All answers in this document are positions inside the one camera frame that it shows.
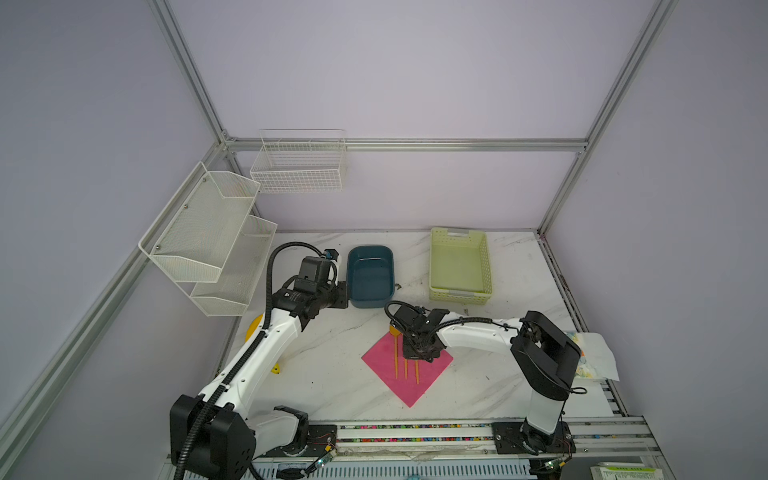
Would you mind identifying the white mesh upper shelf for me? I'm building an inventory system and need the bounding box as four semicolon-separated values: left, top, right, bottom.
138;163;260;283

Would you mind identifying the light green perforated basket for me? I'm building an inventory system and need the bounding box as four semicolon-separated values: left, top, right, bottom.
429;227;493;305

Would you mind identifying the white wire wall basket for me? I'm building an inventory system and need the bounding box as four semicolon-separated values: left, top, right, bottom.
250;129;347;194

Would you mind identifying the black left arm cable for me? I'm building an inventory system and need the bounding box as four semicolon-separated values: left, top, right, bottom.
172;241;328;480

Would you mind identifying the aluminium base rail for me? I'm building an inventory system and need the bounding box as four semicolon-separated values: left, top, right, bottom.
244;416;675;479

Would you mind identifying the aluminium frame post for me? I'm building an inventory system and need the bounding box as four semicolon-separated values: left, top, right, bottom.
537;0;678;236

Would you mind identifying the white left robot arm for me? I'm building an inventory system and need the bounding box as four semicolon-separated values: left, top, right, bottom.
169;249;348;479

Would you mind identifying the white mesh lower shelf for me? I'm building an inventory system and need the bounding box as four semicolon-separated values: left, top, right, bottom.
191;215;277;317

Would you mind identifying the colourful tissue pack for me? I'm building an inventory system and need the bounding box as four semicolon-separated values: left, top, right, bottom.
566;332;620;381

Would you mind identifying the pink paper napkin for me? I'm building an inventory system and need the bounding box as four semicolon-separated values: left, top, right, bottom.
362;333;453;408

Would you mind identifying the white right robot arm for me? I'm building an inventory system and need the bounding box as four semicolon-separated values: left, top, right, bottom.
384;300;587;455

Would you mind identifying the white mesh shelf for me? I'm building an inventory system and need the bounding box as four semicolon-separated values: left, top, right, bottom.
138;163;260;283
191;215;277;317

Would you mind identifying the yellow banana bunch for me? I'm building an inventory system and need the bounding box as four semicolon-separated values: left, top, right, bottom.
244;314;281;375

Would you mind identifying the dark teal plastic bin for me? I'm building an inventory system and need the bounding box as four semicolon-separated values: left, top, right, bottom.
346;245;395;309

